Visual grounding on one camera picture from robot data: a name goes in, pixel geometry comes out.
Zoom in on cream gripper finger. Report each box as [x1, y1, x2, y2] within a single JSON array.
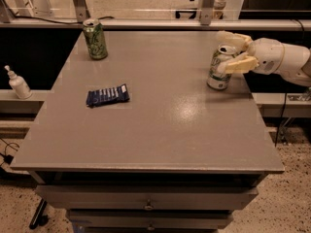
[[217, 52, 259, 74], [216, 31, 253, 51]]

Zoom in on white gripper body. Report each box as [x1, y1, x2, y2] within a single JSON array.
[[248, 38, 284, 75]]

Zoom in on silver 7up can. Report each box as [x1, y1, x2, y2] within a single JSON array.
[[207, 44, 237, 90]]

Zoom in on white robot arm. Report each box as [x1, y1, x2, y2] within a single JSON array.
[[216, 31, 311, 86]]

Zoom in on green soda can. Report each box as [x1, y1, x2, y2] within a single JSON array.
[[83, 18, 108, 60]]

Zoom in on blue snack packet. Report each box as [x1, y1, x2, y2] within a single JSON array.
[[86, 83, 130, 108]]

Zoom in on white pump bottle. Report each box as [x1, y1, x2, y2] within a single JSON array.
[[4, 65, 32, 99]]

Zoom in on grey lower drawer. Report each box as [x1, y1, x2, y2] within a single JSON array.
[[67, 210, 232, 230]]

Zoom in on grey drawer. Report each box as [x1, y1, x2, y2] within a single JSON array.
[[36, 185, 259, 211], [67, 210, 232, 230]]

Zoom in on grey top drawer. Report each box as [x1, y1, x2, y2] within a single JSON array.
[[36, 185, 259, 211]]

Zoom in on metal frame post right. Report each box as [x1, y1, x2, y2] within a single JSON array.
[[198, 0, 215, 25]]

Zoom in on metal frame post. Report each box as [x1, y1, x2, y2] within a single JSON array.
[[198, 0, 215, 25], [73, 0, 90, 22]]

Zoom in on metal frame post left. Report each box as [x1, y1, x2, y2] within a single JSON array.
[[73, 0, 90, 22]]

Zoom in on black cable on floor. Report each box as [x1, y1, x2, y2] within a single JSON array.
[[0, 137, 20, 169]]

